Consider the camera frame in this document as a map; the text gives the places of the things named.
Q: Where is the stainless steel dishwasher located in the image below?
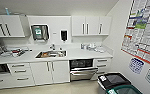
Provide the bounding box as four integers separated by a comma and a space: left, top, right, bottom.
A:
69, 58, 99, 82

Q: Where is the blue dish soap bottle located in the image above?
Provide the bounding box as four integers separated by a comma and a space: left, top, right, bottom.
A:
80, 42, 85, 50

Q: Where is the chrome sink faucet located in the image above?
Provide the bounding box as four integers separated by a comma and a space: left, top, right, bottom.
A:
49, 43, 57, 52

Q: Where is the stainless steel sink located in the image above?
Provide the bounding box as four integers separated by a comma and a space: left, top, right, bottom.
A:
35, 49, 68, 59

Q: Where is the white two-door sink cabinet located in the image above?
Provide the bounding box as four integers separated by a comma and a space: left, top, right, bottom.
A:
29, 60, 71, 86

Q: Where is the steel paper towel dispenser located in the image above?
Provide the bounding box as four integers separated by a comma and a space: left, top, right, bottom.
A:
30, 24, 50, 42

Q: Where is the grey bin black lid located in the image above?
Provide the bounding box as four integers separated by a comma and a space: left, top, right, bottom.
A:
96, 72, 130, 91

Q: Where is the light blue bottle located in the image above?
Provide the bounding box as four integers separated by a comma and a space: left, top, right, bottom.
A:
4, 7, 11, 16

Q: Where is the black wall soap dispenser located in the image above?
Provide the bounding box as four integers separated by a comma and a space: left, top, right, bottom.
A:
60, 29, 69, 43

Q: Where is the white wall cabinet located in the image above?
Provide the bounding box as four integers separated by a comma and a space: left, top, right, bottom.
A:
71, 15, 113, 37
0, 14, 27, 38

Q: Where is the small blue wall sign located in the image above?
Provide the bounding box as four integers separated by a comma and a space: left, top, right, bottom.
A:
128, 57, 145, 75

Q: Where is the large wall poster collage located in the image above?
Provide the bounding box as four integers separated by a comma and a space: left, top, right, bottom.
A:
120, 0, 150, 68

